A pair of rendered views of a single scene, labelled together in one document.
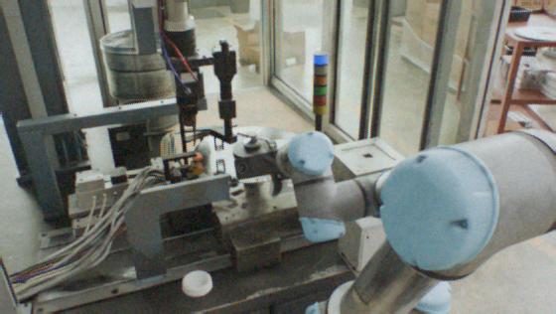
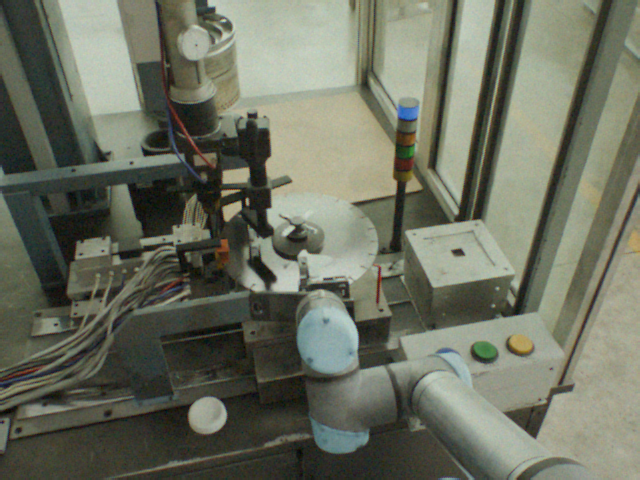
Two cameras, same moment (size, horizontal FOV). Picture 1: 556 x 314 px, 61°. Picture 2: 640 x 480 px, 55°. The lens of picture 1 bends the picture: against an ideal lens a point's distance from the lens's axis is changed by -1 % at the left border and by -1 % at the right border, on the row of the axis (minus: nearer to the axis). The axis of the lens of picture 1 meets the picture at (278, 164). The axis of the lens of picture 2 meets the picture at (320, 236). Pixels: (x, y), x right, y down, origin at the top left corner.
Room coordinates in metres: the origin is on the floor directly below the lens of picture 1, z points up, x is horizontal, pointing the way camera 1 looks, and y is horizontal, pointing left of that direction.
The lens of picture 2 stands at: (0.24, -0.13, 1.79)
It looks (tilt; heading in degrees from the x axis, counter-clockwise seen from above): 41 degrees down; 10
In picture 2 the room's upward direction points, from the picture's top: 1 degrees counter-clockwise
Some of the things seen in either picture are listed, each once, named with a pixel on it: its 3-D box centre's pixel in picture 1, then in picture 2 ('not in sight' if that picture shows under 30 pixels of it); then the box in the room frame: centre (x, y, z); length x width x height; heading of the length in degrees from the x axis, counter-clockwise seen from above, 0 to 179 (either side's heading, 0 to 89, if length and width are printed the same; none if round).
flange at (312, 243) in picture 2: (252, 147); (297, 235); (1.18, 0.07, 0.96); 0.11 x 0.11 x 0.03
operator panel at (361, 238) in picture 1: (396, 227); (474, 371); (1.00, -0.30, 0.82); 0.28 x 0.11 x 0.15; 111
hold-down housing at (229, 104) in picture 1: (224, 79); (256, 161); (1.13, 0.13, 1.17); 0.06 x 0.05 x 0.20; 102
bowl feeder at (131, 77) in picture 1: (147, 81); (190, 88); (1.83, 0.52, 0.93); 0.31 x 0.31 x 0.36
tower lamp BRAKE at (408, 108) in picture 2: (321, 58); (408, 108); (1.41, -0.13, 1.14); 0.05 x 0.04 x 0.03; 21
